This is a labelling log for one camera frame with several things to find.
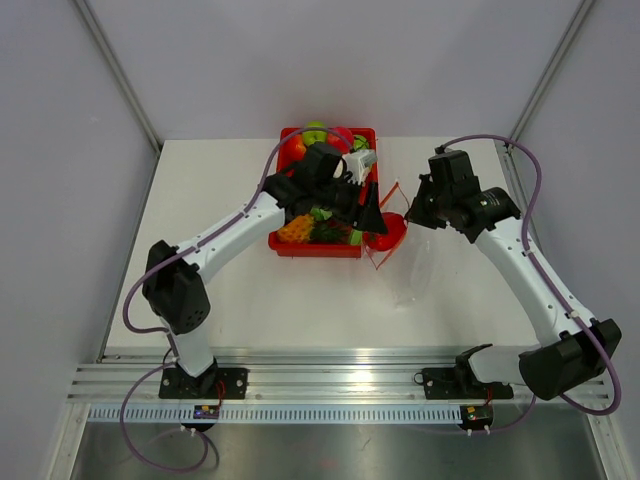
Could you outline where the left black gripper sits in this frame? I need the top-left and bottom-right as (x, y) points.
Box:
(312, 176), (387, 235)

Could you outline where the red bell pepper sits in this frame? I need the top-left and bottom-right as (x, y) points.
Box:
(363, 212), (407, 252)

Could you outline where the clear zip top bag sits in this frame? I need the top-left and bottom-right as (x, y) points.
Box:
(362, 179), (436, 308)

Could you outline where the green lettuce cabbage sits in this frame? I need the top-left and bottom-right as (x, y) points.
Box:
(310, 207), (332, 222)

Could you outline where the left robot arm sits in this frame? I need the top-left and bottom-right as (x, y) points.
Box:
(142, 143), (388, 399)

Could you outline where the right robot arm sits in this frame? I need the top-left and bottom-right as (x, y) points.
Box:
(406, 150), (622, 401)

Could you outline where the green cucumber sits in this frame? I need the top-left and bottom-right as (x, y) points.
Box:
(349, 230), (363, 246)

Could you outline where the red plastic tray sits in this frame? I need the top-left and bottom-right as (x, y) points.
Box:
(268, 127), (378, 258)

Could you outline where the orange pineapple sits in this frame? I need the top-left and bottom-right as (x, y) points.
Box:
(276, 214), (348, 244)

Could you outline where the dark green round vegetable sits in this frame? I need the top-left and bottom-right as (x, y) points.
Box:
(352, 134), (371, 151)

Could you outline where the red apple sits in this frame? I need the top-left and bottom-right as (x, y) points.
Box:
(327, 126), (354, 153)

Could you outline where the green apple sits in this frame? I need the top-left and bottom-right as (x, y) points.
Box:
(301, 121), (328, 146)

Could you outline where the red orange peach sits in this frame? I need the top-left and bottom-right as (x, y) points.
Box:
(283, 134), (307, 162)

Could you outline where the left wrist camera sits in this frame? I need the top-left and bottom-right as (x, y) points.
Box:
(342, 149), (378, 184)

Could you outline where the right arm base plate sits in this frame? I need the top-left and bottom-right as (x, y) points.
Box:
(413, 367), (514, 401)

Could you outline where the aluminium mounting rail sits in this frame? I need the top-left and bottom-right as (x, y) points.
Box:
(67, 347), (551, 426)

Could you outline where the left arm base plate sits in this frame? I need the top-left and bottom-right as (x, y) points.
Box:
(158, 367), (249, 400)

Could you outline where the right frame post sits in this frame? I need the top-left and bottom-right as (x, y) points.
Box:
(508, 0), (599, 141)

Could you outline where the frame post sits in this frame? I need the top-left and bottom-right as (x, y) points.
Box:
(508, 0), (599, 141)
(70, 0), (164, 158)

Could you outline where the left frame post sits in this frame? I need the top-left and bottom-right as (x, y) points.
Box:
(70, 0), (164, 158)

